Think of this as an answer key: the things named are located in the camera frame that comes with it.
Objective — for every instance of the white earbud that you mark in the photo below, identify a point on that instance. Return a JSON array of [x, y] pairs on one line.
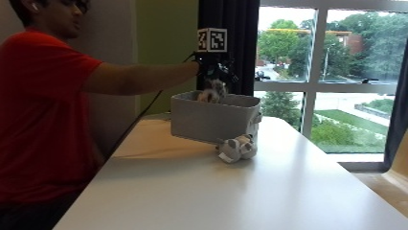
[[35, 6]]

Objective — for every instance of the grey white soft toy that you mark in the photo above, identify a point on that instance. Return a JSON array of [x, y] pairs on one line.
[[213, 90]]

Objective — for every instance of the dark curtain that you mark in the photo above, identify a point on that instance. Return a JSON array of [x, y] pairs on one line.
[[398, 111], [229, 19]]

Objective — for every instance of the white marker cube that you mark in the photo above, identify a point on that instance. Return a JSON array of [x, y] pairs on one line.
[[212, 40]]

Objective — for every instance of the grey fabric storage basket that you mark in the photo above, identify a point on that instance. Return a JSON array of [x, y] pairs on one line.
[[213, 119]]

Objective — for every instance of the the person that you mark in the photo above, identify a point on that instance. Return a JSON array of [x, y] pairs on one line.
[[47, 108]]

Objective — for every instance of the white window frame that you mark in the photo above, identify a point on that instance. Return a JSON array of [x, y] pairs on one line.
[[314, 83]]

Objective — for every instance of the grey white plush toy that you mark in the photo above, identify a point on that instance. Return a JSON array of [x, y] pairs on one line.
[[238, 148]]

